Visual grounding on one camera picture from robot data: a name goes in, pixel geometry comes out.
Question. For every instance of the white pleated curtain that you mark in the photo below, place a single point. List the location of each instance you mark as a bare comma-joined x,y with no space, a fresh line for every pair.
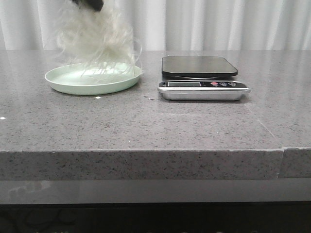
174,24

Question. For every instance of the white vermicelli noodle bundle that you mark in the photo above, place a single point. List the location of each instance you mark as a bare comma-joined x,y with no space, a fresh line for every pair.
95,38

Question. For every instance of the silver black kitchen scale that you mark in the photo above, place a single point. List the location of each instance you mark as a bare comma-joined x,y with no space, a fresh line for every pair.
200,78

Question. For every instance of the pale green round plate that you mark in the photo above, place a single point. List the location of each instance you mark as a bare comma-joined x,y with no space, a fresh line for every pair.
77,79

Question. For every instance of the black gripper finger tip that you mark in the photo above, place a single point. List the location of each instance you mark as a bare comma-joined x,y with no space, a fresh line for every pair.
94,5

